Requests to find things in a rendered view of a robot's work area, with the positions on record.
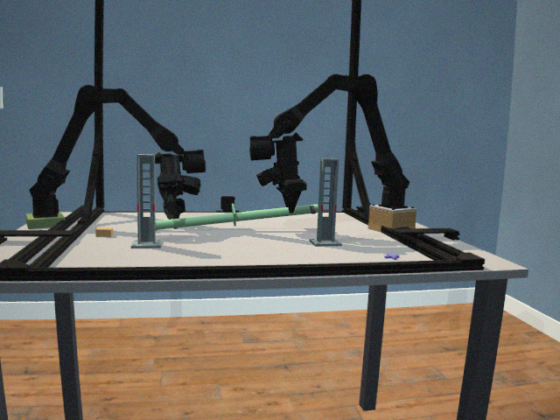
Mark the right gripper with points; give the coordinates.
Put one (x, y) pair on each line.
(171, 188)

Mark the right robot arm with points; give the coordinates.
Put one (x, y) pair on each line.
(88, 99)

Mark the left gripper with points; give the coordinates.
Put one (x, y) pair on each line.
(290, 189)

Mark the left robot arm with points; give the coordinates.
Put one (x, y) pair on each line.
(364, 89)

